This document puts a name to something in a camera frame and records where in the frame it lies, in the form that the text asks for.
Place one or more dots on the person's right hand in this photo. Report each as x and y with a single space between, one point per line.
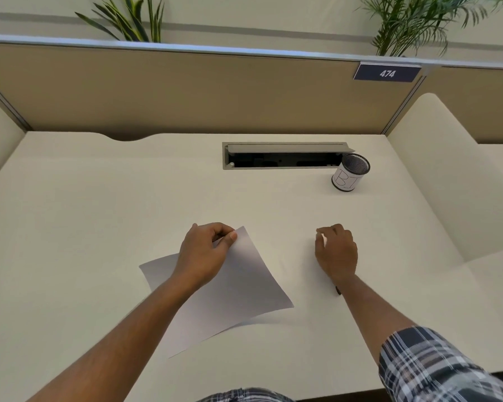
338 255

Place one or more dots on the person's left hand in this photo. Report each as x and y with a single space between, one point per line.
201 255

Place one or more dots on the person's right thumb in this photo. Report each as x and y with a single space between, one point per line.
320 242

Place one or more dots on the person's left thumb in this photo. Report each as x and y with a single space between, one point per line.
229 239

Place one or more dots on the white paper sheet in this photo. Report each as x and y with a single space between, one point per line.
239 284

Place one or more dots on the person's right forearm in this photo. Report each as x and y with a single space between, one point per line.
371 313

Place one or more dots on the person's left forearm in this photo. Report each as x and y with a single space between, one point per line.
121 343

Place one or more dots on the black mesh pen cup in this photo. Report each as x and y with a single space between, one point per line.
347 175

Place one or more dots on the beige partition panel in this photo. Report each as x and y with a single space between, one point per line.
478 100
193 92

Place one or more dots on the plaid shirt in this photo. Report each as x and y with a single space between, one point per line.
436 368

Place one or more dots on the blue number sign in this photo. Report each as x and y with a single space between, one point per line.
387 73

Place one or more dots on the broad-leaf green plant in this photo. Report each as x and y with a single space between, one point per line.
130 25

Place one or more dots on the feathery palm plant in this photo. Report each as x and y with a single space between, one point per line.
406 20

